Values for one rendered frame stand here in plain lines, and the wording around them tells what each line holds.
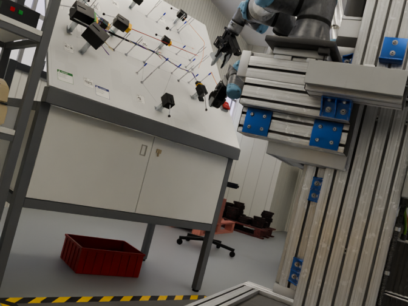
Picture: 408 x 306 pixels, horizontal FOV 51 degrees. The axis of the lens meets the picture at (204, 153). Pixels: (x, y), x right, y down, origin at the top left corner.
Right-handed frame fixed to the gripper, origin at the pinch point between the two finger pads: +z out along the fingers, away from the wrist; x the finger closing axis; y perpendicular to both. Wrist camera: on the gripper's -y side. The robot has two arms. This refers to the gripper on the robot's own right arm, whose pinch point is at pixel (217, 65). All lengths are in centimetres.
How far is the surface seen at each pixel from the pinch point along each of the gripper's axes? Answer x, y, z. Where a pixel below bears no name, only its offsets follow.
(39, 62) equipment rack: 96, 3, 18
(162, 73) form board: 18.3, 17.2, 17.4
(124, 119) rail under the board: 55, -10, 32
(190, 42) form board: -20.4, 44.6, 4.6
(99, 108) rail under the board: 69, -7, 30
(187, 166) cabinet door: 11, -23, 50
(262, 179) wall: -404, 128, 206
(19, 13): 104, 14, 4
